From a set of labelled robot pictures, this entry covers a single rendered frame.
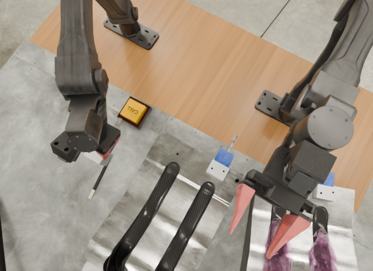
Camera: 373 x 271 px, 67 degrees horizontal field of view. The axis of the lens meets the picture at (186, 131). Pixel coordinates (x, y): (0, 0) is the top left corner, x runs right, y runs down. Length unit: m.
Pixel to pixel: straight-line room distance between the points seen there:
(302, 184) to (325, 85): 0.19
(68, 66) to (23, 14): 1.90
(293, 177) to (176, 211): 0.45
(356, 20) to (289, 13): 1.59
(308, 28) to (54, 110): 1.66
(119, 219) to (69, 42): 0.44
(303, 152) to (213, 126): 0.54
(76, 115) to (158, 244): 0.38
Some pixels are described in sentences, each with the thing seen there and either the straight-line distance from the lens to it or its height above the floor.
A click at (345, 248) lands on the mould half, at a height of 0.87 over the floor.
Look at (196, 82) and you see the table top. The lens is 0.93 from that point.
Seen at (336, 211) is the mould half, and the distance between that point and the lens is 0.87.
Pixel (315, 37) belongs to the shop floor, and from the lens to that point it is 2.10.
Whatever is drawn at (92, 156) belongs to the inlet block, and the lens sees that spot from 0.75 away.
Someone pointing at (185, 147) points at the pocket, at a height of 0.86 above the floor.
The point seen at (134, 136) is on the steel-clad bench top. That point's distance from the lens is 0.90.
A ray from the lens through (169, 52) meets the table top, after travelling 0.99.
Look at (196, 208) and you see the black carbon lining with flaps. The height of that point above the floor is 0.88.
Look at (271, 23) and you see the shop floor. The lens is 2.08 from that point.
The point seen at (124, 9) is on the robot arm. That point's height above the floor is 0.98.
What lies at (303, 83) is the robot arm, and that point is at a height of 1.00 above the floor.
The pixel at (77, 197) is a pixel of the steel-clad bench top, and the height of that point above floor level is 0.80.
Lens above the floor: 1.65
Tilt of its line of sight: 75 degrees down
